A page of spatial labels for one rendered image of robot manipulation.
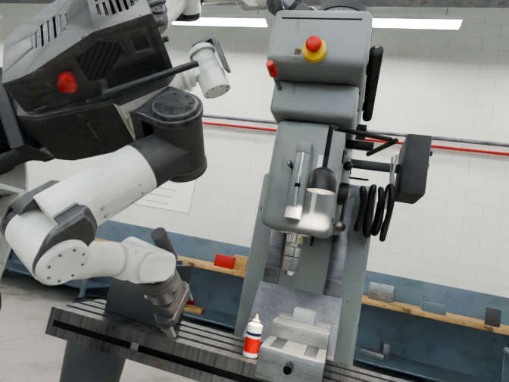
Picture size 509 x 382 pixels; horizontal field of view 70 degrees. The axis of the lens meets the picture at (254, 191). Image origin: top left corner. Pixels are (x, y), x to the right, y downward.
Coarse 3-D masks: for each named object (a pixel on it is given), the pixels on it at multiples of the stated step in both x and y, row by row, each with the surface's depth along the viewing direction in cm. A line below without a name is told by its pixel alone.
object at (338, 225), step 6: (342, 186) 109; (348, 186) 109; (342, 192) 108; (348, 192) 110; (342, 198) 109; (348, 198) 111; (342, 204) 106; (342, 210) 103; (342, 216) 100; (336, 222) 97; (342, 222) 97; (336, 228) 97; (342, 228) 96
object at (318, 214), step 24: (288, 144) 104; (312, 144) 103; (336, 144) 101; (288, 168) 103; (312, 168) 101; (336, 168) 101; (288, 192) 102; (336, 192) 102; (264, 216) 102; (312, 216) 99
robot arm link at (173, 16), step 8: (168, 0) 101; (176, 0) 104; (184, 0) 108; (168, 8) 100; (176, 8) 104; (184, 8) 110; (168, 16) 100; (176, 16) 106; (200, 16) 116; (168, 24) 101
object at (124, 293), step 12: (180, 264) 118; (180, 276) 116; (120, 288) 117; (132, 288) 115; (108, 300) 117; (120, 300) 116; (132, 300) 114; (144, 300) 113; (120, 312) 115; (132, 312) 113; (144, 312) 112; (156, 324) 109
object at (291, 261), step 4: (288, 252) 105; (292, 252) 105; (296, 252) 105; (300, 252) 106; (284, 256) 106; (288, 256) 105; (292, 256) 105; (296, 256) 105; (284, 260) 106; (288, 260) 105; (292, 260) 105; (296, 260) 105; (284, 264) 105; (288, 264) 105; (292, 264) 104; (296, 264) 105; (284, 268) 105; (288, 268) 104; (292, 268) 104; (296, 268) 105
